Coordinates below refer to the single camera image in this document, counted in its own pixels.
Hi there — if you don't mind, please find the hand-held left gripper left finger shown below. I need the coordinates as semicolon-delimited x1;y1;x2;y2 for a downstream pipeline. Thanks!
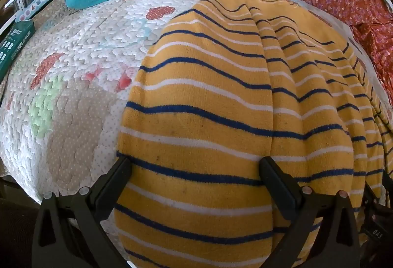
32;156;133;268

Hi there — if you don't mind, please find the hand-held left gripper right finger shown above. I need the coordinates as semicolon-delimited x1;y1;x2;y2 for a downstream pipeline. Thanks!
259;156;360;268

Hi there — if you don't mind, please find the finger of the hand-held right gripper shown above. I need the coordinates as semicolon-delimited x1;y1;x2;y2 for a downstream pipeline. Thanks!
364;169;393;219

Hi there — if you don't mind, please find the yellow striped small shirt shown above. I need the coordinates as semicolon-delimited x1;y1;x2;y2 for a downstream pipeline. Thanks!
112;0;393;268

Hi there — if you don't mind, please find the white quilted heart blanket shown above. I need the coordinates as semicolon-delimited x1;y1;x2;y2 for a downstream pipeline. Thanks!
0;0;373;259

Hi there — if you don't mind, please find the green cardboard box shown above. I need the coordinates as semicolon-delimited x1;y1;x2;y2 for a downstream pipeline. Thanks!
0;20;36;82

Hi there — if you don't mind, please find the light blue long box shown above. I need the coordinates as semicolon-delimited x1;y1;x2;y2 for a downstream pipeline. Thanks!
14;0;60;23

